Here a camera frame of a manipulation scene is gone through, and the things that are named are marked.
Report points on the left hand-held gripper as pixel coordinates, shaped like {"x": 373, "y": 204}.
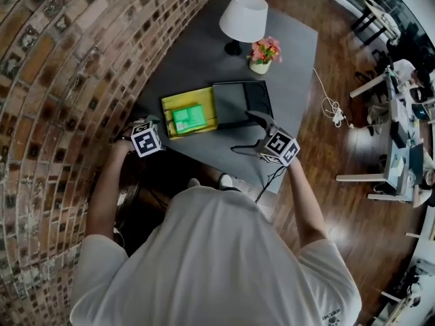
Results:
{"x": 147, "y": 141}

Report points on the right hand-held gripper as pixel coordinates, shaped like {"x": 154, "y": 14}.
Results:
{"x": 281, "y": 147}

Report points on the green pack of tissues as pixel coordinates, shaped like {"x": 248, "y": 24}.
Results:
{"x": 189, "y": 119}

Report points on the yellow box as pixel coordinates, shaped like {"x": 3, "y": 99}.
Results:
{"x": 190, "y": 98}

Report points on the person's left forearm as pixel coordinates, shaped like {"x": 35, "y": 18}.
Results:
{"x": 105, "y": 189}

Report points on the person's right forearm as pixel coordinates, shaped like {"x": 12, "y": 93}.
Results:
{"x": 304, "y": 199}

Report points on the black tray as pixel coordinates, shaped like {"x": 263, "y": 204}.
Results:
{"x": 231, "y": 102}

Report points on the person's white shoe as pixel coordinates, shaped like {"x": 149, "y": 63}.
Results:
{"x": 225, "y": 181}
{"x": 194, "y": 182}

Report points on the pink flowers in white pot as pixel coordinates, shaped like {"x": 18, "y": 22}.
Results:
{"x": 264, "y": 53}

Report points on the white shade table lamp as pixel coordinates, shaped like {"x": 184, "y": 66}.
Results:
{"x": 243, "y": 17}

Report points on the grey backpack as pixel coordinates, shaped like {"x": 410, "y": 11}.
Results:
{"x": 378, "y": 115}

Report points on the person's white t-shirt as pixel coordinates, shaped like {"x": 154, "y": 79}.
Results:
{"x": 210, "y": 260}

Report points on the long white office desk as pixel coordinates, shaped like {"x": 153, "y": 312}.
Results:
{"x": 397, "y": 114}

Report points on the open laptop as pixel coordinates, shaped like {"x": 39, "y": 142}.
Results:
{"x": 421, "y": 111}

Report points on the black leg side table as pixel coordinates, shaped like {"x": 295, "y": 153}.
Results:
{"x": 375, "y": 12}

